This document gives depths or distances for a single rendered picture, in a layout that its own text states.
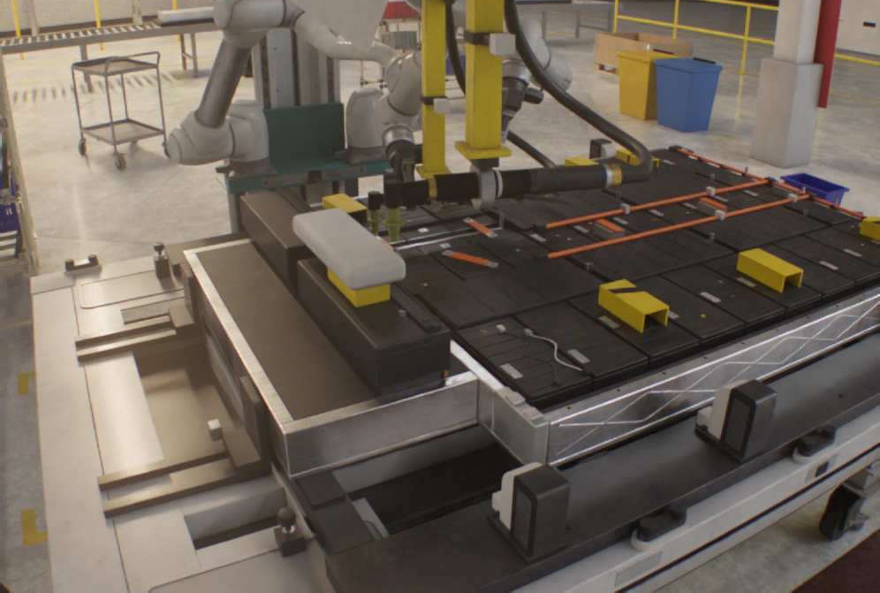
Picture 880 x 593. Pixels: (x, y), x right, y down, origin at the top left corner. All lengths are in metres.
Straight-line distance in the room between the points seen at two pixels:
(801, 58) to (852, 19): 3.17
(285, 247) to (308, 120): 1.35
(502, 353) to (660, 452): 0.36
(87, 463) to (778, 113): 6.18
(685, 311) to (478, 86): 0.73
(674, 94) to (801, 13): 1.70
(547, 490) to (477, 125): 0.60
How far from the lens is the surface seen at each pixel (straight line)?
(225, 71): 2.51
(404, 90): 2.07
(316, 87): 3.10
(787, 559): 2.64
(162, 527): 1.40
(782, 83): 6.85
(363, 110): 2.92
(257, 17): 2.35
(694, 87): 7.70
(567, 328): 1.58
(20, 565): 2.71
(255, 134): 2.84
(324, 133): 3.06
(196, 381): 1.90
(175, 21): 11.13
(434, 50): 1.90
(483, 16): 1.26
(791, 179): 3.17
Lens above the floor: 1.75
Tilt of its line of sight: 24 degrees down
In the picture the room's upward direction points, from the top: straight up
